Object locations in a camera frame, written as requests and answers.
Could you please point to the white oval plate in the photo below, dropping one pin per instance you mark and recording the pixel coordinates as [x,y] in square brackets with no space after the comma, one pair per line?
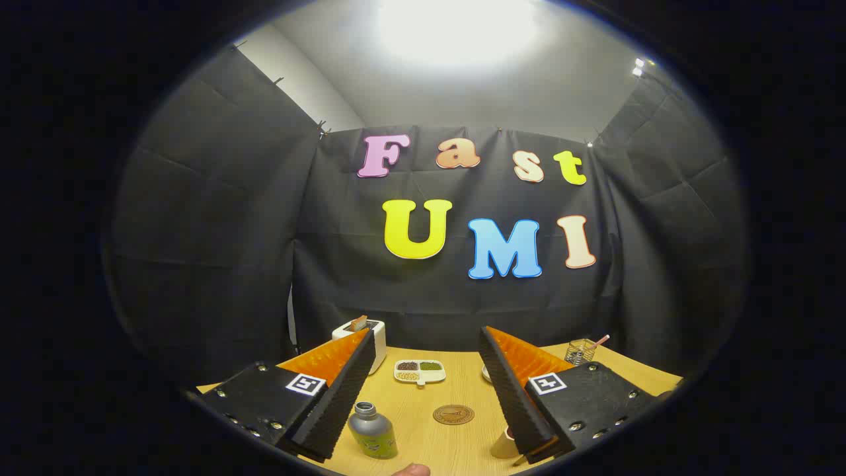
[486,374]

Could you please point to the toast slice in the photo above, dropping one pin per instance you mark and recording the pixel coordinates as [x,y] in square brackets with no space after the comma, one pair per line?
[358,323]

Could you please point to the round wooden coaster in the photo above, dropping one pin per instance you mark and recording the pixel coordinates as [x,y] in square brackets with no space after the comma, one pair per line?
[453,414]

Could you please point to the pink stick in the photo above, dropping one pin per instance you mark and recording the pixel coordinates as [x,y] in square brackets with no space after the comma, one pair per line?
[600,341]

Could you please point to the white divided dish with beans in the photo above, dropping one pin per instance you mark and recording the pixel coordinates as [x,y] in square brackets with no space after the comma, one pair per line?
[419,371]

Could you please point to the black backdrop cloth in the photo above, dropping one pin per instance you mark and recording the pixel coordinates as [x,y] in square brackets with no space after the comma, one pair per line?
[218,231]

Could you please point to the bright ceiling light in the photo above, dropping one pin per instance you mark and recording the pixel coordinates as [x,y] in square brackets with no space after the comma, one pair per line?
[456,30]

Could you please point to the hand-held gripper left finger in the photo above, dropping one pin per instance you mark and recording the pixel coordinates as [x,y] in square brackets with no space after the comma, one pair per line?
[334,403]

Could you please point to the silver juice bottle green label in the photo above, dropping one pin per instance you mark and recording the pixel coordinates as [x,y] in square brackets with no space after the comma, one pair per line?
[372,433]

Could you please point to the wooden table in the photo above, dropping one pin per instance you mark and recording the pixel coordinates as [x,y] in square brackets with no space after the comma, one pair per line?
[436,449]

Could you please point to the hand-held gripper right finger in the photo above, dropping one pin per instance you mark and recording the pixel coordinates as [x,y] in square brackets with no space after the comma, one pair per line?
[512,396]

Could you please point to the white toaster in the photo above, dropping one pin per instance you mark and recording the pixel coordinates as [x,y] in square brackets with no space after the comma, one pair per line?
[378,344]

